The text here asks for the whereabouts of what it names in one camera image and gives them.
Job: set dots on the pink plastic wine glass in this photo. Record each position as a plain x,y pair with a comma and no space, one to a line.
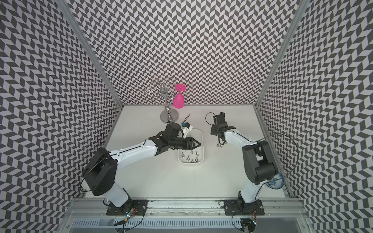
179,100

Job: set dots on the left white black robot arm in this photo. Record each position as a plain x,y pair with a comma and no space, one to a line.
99,175

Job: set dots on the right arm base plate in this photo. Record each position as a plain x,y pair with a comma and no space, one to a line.
240,208

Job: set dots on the aluminium front rail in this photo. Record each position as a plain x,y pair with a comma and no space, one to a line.
174,207

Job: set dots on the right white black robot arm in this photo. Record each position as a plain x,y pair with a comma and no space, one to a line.
258,160

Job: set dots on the chrome glass holder stand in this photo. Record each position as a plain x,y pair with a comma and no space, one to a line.
160,92

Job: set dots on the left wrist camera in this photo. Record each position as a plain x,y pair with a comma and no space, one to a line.
186,126

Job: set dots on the blue patterned bowl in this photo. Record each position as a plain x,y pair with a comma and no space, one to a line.
277,182

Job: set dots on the white rectangular storage tray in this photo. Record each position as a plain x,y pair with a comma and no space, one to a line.
198,135

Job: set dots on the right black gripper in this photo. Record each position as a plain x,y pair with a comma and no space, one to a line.
212,132

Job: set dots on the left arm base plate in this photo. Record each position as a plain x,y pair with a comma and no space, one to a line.
140,206

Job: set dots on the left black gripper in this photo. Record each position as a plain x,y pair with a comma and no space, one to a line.
191,146

